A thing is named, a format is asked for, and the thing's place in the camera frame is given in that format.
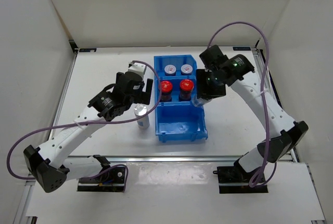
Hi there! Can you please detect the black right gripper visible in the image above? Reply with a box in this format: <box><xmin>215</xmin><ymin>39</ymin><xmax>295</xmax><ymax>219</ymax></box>
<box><xmin>195</xmin><ymin>70</ymin><xmax>226</xmax><ymax>100</ymax></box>

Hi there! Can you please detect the silver-lid spice bottle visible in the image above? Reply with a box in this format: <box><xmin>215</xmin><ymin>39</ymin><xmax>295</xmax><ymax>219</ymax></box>
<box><xmin>134</xmin><ymin>104</ymin><xmax>150</xmax><ymax>129</ymax></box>
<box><xmin>191</xmin><ymin>96</ymin><xmax>212</xmax><ymax>107</ymax></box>

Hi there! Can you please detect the red-lid sauce jar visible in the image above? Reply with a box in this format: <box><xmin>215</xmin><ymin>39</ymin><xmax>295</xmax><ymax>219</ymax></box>
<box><xmin>179</xmin><ymin>79</ymin><xmax>195</xmax><ymax>101</ymax></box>
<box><xmin>160</xmin><ymin>81</ymin><xmax>173</xmax><ymax>102</ymax></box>

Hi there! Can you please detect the grey-lid dark jar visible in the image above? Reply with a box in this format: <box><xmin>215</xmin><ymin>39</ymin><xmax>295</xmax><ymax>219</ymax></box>
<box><xmin>181</xmin><ymin>64</ymin><xmax>193</xmax><ymax>75</ymax></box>
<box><xmin>164</xmin><ymin>64</ymin><xmax>177</xmax><ymax>76</ymax></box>

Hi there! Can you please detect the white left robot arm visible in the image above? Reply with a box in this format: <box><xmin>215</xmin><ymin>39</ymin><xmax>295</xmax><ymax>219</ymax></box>
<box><xmin>23</xmin><ymin>72</ymin><xmax>153</xmax><ymax>193</ymax></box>

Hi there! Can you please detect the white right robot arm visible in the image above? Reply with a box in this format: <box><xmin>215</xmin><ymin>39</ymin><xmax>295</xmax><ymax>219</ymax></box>
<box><xmin>192</xmin><ymin>50</ymin><xmax>309</xmax><ymax>182</ymax></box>

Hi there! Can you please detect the blue three-compartment plastic bin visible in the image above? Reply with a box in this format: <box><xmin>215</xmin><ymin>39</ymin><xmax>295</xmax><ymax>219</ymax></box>
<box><xmin>154</xmin><ymin>55</ymin><xmax>208</xmax><ymax>143</ymax></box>

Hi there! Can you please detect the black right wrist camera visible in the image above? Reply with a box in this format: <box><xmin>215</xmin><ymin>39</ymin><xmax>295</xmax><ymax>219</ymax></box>
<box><xmin>199</xmin><ymin>45</ymin><xmax>229</xmax><ymax>71</ymax></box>

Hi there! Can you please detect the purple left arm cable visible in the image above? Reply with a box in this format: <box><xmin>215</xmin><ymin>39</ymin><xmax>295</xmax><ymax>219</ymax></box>
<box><xmin>6</xmin><ymin>60</ymin><xmax>164</xmax><ymax>192</ymax></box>

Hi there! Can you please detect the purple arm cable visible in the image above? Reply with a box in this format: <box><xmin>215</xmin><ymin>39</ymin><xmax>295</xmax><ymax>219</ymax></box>
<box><xmin>207</xmin><ymin>21</ymin><xmax>278</xmax><ymax>189</ymax></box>
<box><xmin>6</xmin><ymin>60</ymin><xmax>164</xmax><ymax>192</ymax></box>

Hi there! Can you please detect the aluminium front table rail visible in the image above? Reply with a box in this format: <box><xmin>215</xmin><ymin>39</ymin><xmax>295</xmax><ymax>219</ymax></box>
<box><xmin>41</xmin><ymin>155</ymin><xmax>297</xmax><ymax>164</ymax></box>

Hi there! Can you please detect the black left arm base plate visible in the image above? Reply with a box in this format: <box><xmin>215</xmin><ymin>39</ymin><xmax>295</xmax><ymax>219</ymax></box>
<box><xmin>77</xmin><ymin>164</ymin><xmax>129</xmax><ymax>193</ymax></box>

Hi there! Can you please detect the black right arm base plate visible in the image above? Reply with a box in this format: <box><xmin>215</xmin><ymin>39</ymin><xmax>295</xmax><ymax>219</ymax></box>
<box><xmin>212</xmin><ymin>166</ymin><xmax>268</xmax><ymax>194</ymax></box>

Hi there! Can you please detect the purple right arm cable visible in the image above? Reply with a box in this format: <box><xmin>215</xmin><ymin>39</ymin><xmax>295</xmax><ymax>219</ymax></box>
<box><xmin>207</xmin><ymin>21</ymin><xmax>278</xmax><ymax>189</ymax></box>

